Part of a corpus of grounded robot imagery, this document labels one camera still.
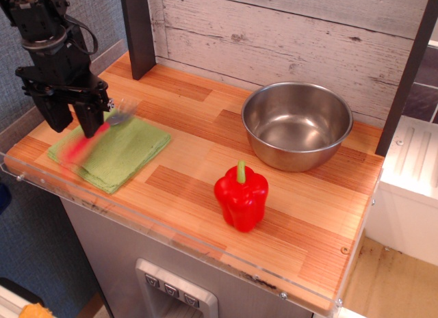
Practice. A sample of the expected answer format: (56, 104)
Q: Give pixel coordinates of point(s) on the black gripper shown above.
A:
(60, 77)

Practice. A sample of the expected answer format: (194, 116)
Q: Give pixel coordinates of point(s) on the red handled metal fork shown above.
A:
(77, 152)

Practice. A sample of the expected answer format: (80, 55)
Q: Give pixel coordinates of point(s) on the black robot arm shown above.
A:
(43, 20)

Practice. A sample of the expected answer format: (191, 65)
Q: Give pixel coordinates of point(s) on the green folded cloth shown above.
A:
(118, 154)

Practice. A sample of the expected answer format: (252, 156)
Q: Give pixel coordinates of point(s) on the clear acrylic edge guard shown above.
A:
(284, 255)

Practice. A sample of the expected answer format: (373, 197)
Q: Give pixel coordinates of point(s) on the grey toy kitchen cabinet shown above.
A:
(112, 248)

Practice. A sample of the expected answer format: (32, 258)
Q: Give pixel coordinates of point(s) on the red toy bell pepper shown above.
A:
(242, 194)

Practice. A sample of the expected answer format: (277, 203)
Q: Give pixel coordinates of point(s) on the orange object bottom left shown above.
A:
(35, 311)

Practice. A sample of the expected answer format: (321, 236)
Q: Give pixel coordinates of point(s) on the silver dispenser panel with buttons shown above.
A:
(169, 295)

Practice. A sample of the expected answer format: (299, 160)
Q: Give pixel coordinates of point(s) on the stainless steel bowl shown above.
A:
(295, 126)

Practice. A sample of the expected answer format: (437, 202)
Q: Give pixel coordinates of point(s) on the white toy sink unit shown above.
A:
(403, 216)

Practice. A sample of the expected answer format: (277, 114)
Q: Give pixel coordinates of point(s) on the dark left frame post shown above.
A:
(139, 35)

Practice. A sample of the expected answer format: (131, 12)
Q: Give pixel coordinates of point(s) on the dark frame post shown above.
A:
(414, 61)
(139, 35)

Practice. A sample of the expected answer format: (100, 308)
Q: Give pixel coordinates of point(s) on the dark right frame post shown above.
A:
(414, 61)

